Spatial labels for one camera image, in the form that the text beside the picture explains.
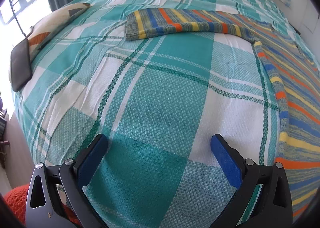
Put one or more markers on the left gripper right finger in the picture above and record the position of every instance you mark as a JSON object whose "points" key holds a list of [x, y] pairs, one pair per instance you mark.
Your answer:
{"points": [[274, 205]]}

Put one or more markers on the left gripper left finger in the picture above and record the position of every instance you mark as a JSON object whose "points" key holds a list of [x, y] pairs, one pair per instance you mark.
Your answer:
{"points": [[44, 207]]}

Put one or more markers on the striped knitted sweater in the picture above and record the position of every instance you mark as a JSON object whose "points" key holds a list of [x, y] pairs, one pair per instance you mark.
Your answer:
{"points": [[294, 79]]}

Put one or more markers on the red fluffy rug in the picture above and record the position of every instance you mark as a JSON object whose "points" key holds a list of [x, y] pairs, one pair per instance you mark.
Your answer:
{"points": [[16, 199]]}

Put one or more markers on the teal plaid bed cover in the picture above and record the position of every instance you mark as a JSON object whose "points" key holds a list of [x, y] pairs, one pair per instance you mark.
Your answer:
{"points": [[159, 101]]}

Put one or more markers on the patterned cream cushion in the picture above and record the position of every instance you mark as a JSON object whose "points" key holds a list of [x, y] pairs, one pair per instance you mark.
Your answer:
{"points": [[44, 30]]}

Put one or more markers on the white wardrobe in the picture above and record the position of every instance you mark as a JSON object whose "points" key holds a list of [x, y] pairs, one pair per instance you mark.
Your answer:
{"points": [[309, 20]]}

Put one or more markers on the white wall outlet panel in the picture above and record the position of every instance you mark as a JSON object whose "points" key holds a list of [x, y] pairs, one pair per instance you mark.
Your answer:
{"points": [[287, 3]]}

